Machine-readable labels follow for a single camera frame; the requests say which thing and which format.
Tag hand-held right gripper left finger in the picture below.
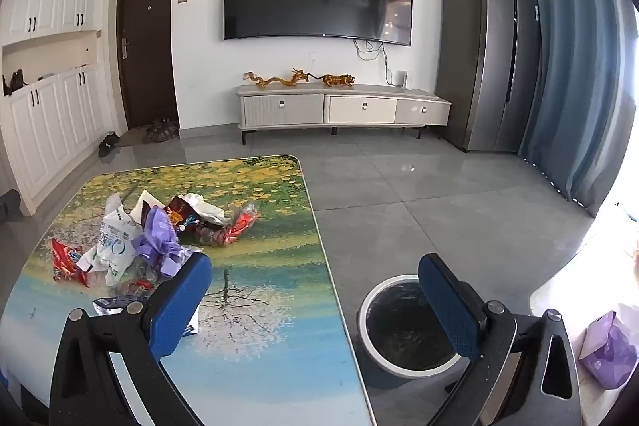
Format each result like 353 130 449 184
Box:
48 251 213 426

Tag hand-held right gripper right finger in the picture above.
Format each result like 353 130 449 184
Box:
418 253 584 426

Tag small white packet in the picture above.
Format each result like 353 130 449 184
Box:
182 306 200 337

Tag white rimmed trash bin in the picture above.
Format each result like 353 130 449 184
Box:
357 275 464 391

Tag silver blue packet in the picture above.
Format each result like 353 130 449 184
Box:
91 291 151 317

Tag purple wrapper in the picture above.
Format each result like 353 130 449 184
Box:
132 206 200 277

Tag white blue-print plastic bag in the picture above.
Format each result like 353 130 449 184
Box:
77 192 143 287

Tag red clear wrapper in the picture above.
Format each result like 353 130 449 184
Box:
192 204 261 248

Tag dark red snack bag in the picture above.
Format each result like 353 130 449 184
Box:
165 195 210 232

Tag white paper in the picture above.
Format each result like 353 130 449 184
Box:
182 193 233 224
131 189 168 220

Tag red snack packet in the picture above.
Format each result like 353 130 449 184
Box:
51 238 91 288

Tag purple tissue pack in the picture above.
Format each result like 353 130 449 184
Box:
578 311 632 389

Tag grey doormat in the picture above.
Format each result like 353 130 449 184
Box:
117 129 151 147

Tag brown shoes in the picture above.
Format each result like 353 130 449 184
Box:
142 119 179 143

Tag black shoes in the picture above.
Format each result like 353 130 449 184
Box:
98 131 121 157

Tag beige television stand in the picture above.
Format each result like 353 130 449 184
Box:
236 83 452 145

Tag golden dragon figurine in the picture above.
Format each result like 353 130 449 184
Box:
243 68 320 88

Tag grey refrigerator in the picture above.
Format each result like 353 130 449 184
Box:
435 0 542 153

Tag dark brown door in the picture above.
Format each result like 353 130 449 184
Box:
117 0 181 132

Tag blue curtain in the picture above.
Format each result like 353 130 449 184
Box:
492 0 637 217

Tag white wall cabinet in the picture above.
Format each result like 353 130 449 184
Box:
0 0 118 217

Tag black television cables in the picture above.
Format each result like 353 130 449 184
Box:
353 38 395 85

